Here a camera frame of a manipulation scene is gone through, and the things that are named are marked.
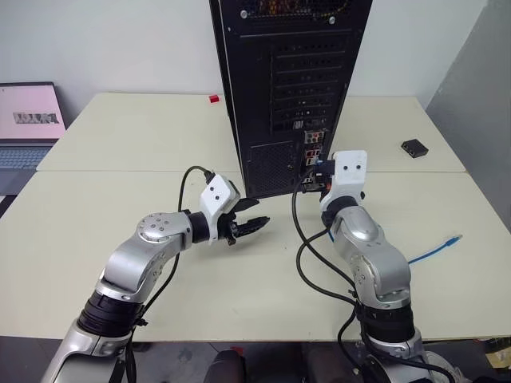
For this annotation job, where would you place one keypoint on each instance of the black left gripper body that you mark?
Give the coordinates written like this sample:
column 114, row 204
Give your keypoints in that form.
column 228, row 228

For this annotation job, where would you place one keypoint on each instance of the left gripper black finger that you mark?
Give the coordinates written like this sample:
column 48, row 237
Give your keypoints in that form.
column 251, row 226
column 246, row 204

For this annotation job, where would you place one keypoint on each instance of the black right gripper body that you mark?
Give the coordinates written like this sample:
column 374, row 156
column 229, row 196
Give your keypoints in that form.
column 326, row 169

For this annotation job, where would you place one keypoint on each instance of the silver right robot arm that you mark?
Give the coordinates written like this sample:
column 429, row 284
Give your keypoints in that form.
column 371, row 255

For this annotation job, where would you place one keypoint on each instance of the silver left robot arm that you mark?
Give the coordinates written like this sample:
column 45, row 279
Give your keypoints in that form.
column 135, row 259

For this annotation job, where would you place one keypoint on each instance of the black computer tower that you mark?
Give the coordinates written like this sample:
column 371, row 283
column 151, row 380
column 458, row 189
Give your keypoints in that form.
column 287, row 80

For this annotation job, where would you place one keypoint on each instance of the small black adapter box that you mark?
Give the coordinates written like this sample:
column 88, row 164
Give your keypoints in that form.
column 414, row 148

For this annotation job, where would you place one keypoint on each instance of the small red block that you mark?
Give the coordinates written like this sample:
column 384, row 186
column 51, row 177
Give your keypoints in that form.
column 214, row 98

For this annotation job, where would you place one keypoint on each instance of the dark rounded shape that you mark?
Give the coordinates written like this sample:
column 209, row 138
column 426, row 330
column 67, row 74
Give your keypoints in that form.
column 227, row 365

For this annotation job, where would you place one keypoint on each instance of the grey partition panel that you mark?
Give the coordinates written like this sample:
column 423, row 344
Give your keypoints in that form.
column 475, row 119

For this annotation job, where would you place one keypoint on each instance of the open grey laptop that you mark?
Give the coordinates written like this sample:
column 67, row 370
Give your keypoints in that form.
column 28, row 119

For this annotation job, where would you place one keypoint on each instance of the brown cardboard clutter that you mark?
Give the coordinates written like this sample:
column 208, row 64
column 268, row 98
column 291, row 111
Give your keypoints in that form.
column 495, row 351

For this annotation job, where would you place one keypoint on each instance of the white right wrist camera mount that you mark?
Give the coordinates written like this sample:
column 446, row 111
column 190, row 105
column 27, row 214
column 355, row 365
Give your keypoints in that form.
column 350, row 169

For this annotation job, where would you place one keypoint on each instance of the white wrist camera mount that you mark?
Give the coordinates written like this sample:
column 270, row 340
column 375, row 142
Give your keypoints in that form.
column 217, row 194
column 350, row 169

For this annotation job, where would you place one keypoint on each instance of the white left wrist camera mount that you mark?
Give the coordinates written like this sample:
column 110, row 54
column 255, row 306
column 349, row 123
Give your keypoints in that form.
column 217, row 194

